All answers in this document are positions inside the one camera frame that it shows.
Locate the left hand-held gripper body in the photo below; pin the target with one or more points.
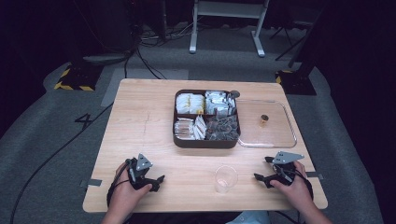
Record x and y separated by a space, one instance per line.
140 169

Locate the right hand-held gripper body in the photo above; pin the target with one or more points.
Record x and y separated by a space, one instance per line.
285 168

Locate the person's right hand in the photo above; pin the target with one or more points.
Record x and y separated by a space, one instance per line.
295 193

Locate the person's left hand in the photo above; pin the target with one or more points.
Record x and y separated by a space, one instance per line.
126 194

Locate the clear lid with knob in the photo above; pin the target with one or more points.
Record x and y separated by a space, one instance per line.
264 137

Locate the grey tape strip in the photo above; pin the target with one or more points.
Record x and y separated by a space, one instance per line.
91 183
314 175

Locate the clear plastic cup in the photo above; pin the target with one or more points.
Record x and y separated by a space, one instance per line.
225 180

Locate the person's light blue clothing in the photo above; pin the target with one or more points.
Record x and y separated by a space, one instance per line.
249 217

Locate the pile of dark tea bags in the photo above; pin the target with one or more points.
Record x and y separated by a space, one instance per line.
222 127

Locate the brown compartment box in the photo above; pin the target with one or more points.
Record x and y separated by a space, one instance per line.
204 143

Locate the pile of clear stick packets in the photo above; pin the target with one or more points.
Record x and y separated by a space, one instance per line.
190 128

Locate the dark round cap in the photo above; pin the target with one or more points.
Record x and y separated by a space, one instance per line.
234 94

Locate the pile of silver packets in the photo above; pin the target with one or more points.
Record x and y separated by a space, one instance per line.
219 102

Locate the black base with yellow stripes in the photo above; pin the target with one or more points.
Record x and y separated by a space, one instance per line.
77 79
297 84

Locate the pile of white yellow packets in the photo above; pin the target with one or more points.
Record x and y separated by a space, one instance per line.
190 103

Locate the black tripod stand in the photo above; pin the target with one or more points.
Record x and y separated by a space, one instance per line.
288 40

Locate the white desk frame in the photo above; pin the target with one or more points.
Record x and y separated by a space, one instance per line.
229 9

